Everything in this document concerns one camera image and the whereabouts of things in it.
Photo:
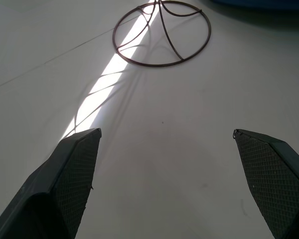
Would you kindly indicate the blue object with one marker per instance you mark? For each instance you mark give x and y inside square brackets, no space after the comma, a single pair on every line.
[259,3]

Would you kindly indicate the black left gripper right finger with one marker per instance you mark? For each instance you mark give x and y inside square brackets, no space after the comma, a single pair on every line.
[276,184]

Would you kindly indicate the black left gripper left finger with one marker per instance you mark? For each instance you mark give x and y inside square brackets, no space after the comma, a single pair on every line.
[64,189]

